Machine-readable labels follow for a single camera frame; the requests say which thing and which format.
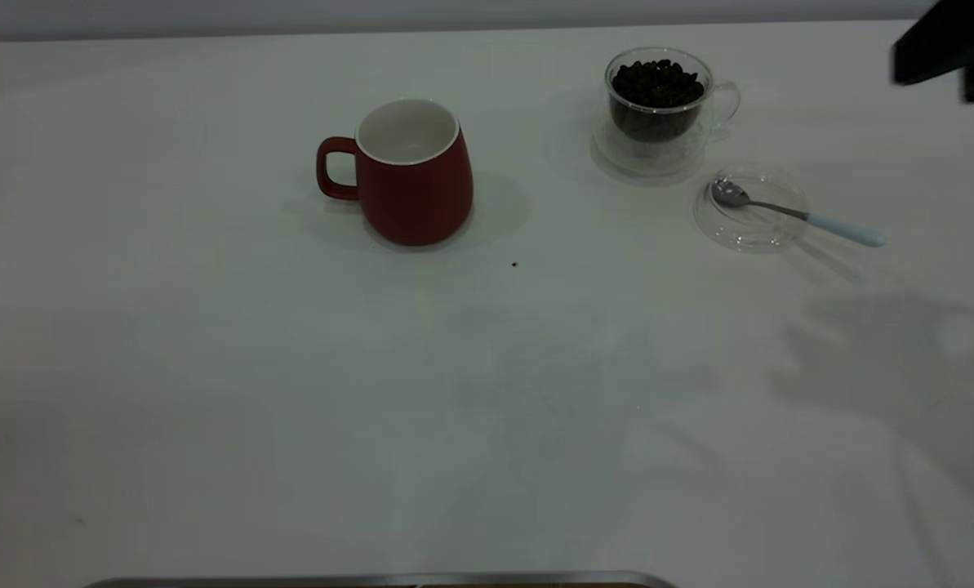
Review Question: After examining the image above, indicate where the spoon with light blue handle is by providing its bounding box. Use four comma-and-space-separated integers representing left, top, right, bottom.
711, 180, 887, 248

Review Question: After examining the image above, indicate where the red ceramic mug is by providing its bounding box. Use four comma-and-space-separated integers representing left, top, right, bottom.
316, 98, 474, 247

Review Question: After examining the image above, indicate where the clear glass cup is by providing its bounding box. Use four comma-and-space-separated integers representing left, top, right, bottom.
603, 47, 742, 146

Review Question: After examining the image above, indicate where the dark coffee beans pile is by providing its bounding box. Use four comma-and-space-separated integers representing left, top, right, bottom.
611, 59, 705, 141

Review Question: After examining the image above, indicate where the small clear glass dish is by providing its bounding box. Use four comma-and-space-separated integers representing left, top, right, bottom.
693, 167, 810, 252

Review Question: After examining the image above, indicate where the clear glass saucer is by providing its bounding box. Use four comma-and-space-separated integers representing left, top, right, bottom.
591, 114, 709, 176

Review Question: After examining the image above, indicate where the silver metal bar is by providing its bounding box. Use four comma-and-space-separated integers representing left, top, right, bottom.
82, 570, 679, 588

